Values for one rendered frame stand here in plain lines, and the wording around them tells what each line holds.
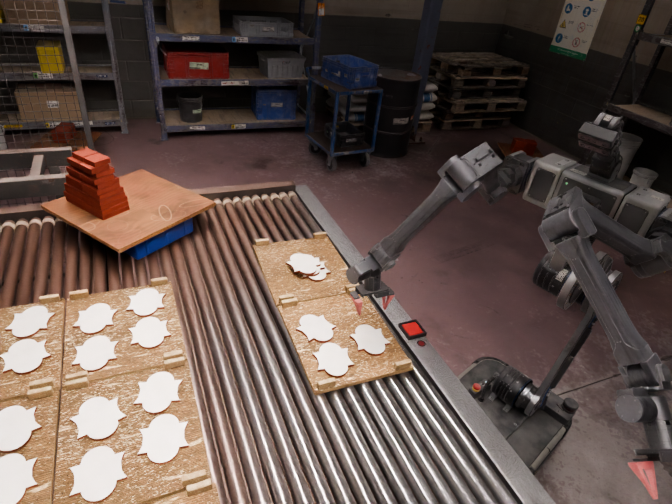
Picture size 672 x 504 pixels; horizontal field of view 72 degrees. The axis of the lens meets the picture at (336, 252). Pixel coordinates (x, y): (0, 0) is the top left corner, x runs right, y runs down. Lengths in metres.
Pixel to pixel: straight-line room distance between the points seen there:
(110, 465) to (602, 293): 1.25
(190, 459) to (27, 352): 0.65
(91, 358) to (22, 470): 0.36
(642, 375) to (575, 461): 1.65
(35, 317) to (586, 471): 2.54
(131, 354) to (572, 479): 2.14
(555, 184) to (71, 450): 1.63
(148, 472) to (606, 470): 2.25
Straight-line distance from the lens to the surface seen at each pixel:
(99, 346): 1.67
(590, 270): 1.21
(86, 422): 1.48
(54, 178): 2.55
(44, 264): 2.14
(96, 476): 1.38
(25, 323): 1.83
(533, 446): 2.49
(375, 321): 1.72
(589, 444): 2.98
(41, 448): 1.48
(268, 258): 1.98
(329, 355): 1.56
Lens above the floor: 2.08
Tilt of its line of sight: 34 degrees down
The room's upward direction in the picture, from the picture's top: 7 degrees clockwise
